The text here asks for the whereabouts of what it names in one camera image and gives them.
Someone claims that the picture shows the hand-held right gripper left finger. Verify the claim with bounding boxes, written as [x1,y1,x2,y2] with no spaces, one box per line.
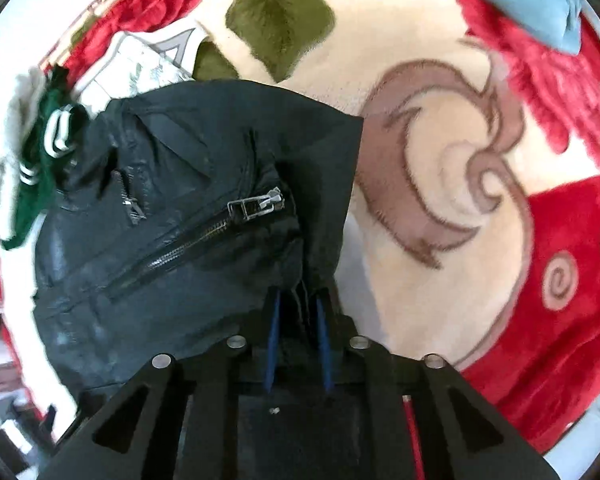
[39,287,283,480]

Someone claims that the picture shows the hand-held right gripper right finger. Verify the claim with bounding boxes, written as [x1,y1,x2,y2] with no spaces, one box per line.
[314,287,563,480]

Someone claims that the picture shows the black leather jacket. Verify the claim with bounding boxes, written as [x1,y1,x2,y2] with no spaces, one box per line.
[31,79,365,401]

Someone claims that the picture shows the red floral blanket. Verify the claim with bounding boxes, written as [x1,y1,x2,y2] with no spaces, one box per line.
[0,0,600,456]

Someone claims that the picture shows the green and white varsity jacket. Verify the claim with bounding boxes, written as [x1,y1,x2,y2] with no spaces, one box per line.
[0,66,90,252]

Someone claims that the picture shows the white printed garment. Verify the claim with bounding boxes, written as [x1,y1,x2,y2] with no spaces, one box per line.
[72,24,213,120]

